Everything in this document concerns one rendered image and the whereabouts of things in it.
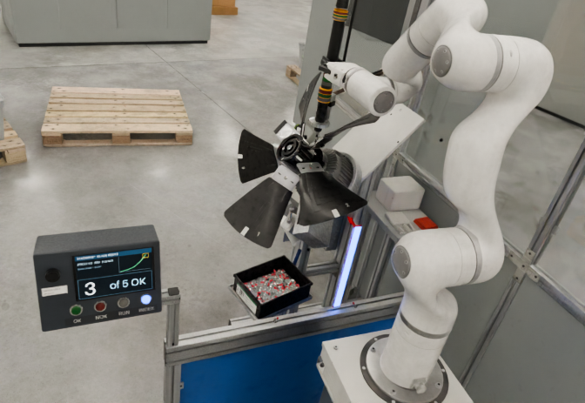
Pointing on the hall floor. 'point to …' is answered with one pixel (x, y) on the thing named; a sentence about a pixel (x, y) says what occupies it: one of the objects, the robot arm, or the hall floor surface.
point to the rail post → (171, 384)
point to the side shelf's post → (379, 266)
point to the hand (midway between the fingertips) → (331, 63)
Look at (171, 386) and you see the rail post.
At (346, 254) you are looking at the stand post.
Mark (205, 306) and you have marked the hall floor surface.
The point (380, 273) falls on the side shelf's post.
